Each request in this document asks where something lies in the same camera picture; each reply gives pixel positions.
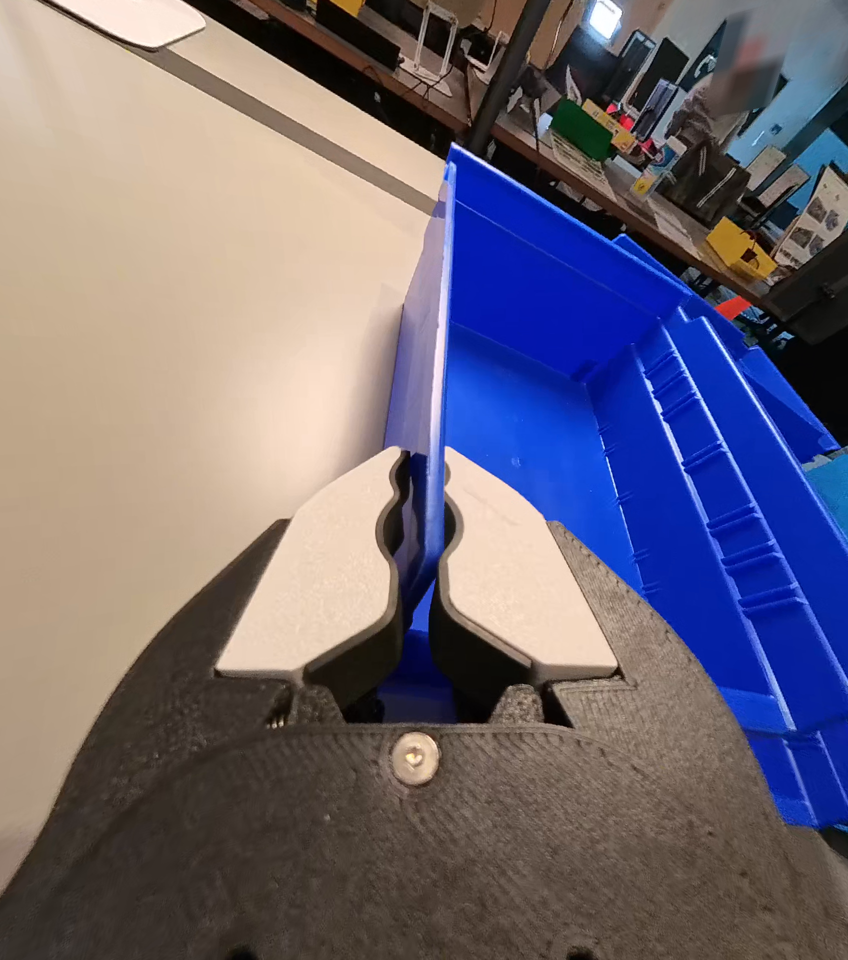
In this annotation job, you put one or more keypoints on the wooden work table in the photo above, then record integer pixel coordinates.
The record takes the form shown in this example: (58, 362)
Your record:
(394, 68)

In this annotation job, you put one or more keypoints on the yellow box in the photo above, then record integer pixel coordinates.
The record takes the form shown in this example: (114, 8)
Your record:
(739, 248)

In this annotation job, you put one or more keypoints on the green box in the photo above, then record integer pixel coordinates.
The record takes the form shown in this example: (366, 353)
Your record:
(583, 132)

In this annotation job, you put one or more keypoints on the blue plastic bin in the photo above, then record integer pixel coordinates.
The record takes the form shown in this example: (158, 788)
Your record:
(792, 413)
(544, 420)

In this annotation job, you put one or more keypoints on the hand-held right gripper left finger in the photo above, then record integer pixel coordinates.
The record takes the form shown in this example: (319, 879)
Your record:
(319, 593)

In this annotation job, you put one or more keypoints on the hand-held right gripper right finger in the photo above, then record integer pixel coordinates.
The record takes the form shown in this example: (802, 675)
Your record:
(529, 593)

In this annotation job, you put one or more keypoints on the black metal pole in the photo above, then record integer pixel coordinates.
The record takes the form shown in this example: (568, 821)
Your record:
(507, 75)

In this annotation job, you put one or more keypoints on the instruction sheet on stand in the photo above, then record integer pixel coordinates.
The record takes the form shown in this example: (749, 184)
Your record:
(132, 18)

